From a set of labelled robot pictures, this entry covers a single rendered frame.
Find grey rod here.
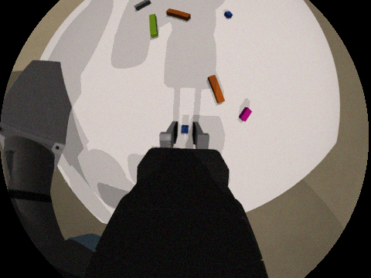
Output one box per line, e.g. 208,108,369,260
134,0,151,10

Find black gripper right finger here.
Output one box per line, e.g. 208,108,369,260
192,122,209,149

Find orange rod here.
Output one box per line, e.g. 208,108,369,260
207,75,225,103
166,8,191,21

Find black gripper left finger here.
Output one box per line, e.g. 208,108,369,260
159,121,178,148

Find small magenta block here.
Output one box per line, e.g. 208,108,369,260
239,107,252,122

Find lime green rod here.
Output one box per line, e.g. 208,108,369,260
149,14,158,38

